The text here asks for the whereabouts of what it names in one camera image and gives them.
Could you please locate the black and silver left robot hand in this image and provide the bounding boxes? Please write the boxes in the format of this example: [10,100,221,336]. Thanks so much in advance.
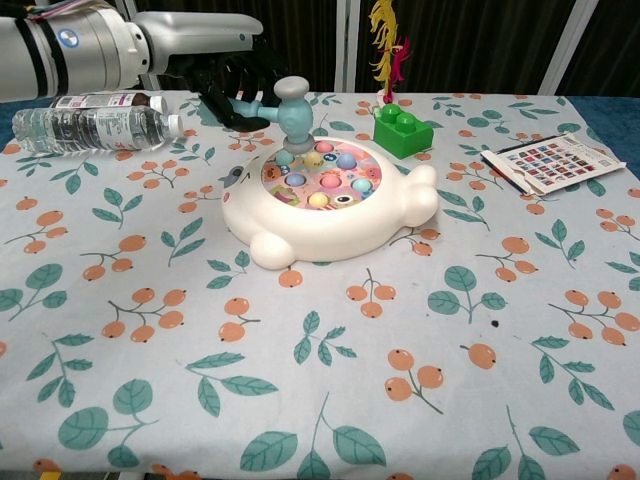
[130,11,291,133]

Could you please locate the light blue toy hammer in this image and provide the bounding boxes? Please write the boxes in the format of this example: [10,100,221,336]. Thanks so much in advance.
[227,75,316,157]

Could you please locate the white whack-a-mole toy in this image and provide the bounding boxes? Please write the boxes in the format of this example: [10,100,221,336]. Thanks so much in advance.
[220,139,440,270]

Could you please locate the dark bottle with white cap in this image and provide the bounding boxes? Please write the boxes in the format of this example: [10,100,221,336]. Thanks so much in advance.
[49,91,169,114]

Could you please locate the clear plastic water bottle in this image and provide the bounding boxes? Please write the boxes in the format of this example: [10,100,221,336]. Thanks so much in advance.
[11,106,184,154]

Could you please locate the yellow and pink feathers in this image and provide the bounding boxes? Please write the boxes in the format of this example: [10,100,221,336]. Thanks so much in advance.
[368,0,415,107]

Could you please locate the green toy building block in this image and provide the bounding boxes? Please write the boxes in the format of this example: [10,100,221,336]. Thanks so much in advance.
[372,103,435,160]

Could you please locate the black pleated curtain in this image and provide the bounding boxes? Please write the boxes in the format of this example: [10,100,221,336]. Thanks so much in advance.
[0,0,640,99]

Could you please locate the floral fruit print tablecloth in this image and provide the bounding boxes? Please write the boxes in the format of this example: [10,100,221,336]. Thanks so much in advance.
[0,87,640,480]

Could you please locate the printed card booklet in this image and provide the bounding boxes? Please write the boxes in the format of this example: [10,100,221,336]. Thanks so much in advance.
[480,132,626,197]

